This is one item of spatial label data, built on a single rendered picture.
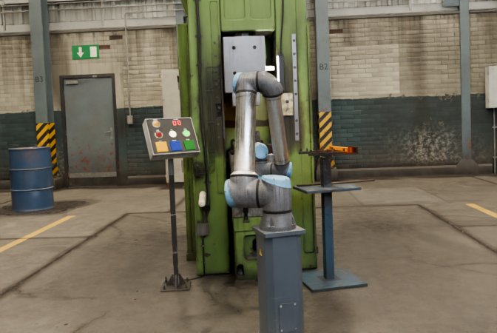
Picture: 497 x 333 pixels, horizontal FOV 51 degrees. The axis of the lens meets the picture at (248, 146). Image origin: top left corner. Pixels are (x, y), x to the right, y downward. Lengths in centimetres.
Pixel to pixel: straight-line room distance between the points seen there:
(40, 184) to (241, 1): 478
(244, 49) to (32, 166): 472
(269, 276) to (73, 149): 811
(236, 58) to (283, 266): 169
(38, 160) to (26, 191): 46
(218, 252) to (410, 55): 687
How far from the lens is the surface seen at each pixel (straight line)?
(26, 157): 784
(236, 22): 395
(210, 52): 391
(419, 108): 1005
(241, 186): 266
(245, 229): 377
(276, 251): 264
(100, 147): 1028
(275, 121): 289
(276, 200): 262
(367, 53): 991
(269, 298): 272
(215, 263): 402
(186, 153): 356
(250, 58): 377
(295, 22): 400
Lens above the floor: 117
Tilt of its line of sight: 3 degrees down
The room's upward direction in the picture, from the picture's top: 2 degrees counter-clockwise
